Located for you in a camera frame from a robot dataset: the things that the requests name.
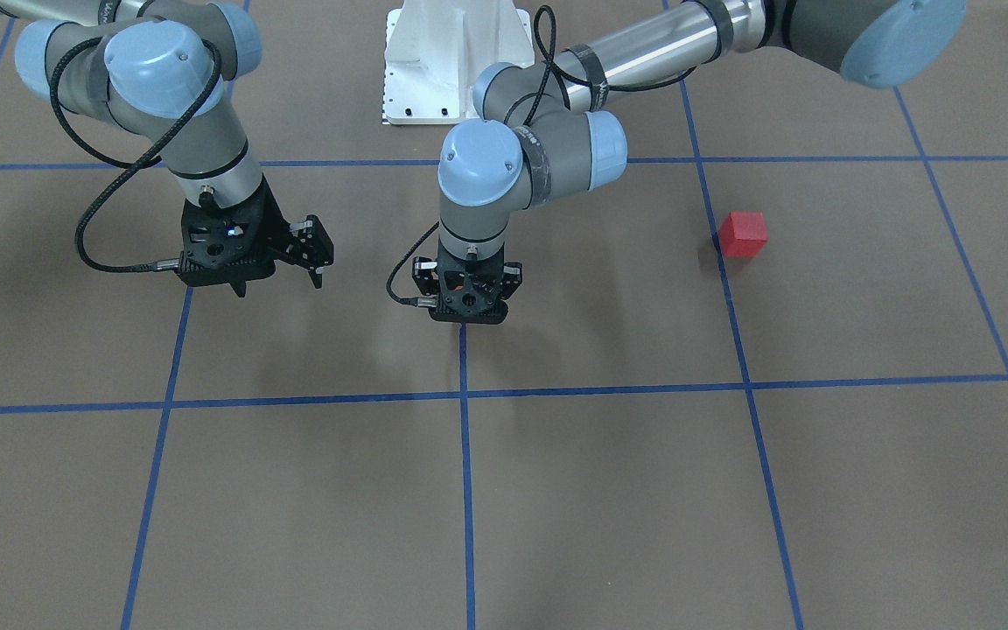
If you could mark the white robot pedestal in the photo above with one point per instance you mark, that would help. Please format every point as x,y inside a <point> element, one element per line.
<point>436,50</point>

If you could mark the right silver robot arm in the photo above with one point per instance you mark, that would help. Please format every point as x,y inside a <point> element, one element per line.
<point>140,83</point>

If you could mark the red block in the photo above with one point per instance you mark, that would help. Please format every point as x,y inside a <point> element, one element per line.
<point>743,234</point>

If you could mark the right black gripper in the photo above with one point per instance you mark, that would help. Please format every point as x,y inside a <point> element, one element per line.
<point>276,230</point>

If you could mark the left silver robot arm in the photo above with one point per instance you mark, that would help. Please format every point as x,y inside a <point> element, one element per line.
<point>544,132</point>

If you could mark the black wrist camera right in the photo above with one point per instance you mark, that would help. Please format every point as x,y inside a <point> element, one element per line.
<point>309,246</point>

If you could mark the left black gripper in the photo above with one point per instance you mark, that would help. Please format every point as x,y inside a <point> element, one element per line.
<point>511,277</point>

